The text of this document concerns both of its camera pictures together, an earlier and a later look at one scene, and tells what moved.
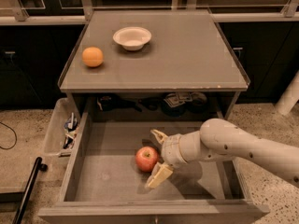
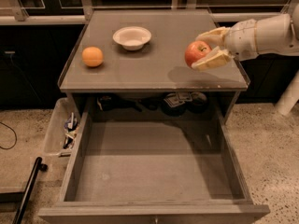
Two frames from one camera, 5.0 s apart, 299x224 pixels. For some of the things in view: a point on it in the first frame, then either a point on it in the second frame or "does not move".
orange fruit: (92, 57) does not move
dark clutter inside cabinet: (173, 105) does not move
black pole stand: (38, 166) does not move
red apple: (146, 159) → (195, 50)
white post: (290, 98) does not move
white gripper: (170, 149) → (241, 39)
